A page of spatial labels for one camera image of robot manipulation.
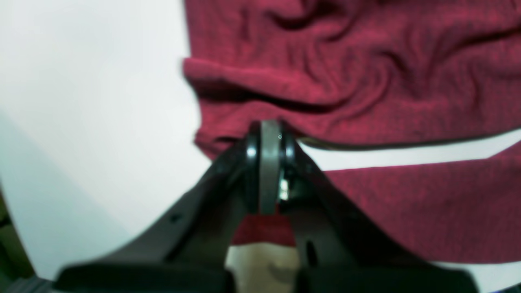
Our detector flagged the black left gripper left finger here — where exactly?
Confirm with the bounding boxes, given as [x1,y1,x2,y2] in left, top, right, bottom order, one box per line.
[53,126,261,293]

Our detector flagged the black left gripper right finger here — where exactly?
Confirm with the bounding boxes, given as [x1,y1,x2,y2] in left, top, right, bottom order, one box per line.
[260,120,477,293]

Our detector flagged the maroon t-shirt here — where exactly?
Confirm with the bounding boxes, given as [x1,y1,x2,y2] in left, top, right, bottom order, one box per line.
[184,0,520,263]

